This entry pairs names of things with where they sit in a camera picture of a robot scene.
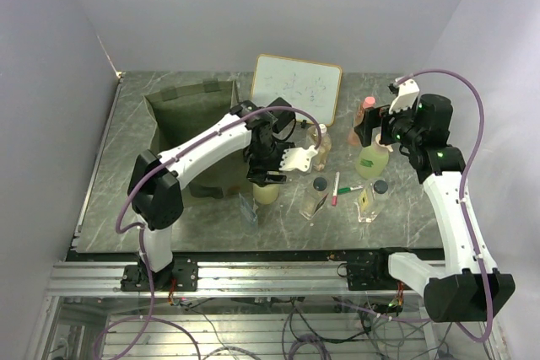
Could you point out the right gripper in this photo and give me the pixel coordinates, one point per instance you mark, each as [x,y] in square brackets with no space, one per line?
[374,118]

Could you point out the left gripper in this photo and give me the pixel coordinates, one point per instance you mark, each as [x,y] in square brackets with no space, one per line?
[258,172]

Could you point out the yellow-green lotion bottle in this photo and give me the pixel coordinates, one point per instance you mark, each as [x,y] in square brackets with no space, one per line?
[265,195]

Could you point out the clear bottle black label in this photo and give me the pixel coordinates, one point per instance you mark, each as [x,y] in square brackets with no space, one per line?
[315,196]

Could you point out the clear bottle yellow label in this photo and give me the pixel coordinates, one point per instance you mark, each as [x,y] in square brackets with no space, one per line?
[372,199]

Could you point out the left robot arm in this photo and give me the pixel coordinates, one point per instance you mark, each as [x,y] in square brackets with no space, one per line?
[158,179]

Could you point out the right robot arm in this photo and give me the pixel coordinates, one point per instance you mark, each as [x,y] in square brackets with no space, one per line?
[469,287]

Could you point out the green canvas bag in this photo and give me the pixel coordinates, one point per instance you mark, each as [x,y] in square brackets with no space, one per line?
[182,112]

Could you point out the orange bottle pink cap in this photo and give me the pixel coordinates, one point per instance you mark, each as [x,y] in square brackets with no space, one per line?
[353,138]

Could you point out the green bottle beige pump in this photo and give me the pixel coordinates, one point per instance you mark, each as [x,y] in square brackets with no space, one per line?
[373,159]

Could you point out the amber pump soap bottle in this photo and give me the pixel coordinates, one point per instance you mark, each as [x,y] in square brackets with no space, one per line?
[318,135]

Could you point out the pink whiteboard marker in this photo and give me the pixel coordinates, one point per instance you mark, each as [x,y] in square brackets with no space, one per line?
[335,189]

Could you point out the small whiteboard with stand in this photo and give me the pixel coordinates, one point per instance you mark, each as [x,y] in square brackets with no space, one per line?
[312,87]

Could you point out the green whiteboard marker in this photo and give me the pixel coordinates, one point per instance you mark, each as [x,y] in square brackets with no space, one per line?
[348,189]

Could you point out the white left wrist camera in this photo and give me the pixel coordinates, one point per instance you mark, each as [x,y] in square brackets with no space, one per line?
[297,159]

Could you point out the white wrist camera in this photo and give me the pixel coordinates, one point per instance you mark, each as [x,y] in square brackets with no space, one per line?
[406,91]
[297,159]

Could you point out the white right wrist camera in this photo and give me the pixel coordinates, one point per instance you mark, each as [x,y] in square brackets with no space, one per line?
[406,91]

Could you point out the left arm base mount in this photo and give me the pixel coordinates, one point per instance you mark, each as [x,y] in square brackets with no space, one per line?
[180,276]

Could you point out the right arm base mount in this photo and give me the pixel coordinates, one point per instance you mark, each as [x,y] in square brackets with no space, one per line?
[368,271]

